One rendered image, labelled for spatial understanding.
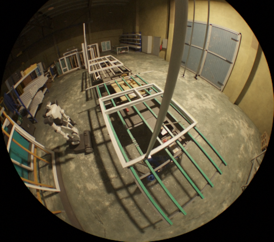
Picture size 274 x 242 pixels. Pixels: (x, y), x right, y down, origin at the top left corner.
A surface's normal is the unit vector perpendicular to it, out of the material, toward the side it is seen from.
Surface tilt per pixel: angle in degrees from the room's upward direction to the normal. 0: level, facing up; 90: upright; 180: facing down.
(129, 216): 0
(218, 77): 90
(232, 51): 90
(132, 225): 0
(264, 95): 90
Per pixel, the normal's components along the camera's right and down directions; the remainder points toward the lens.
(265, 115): -0.88, 0.32
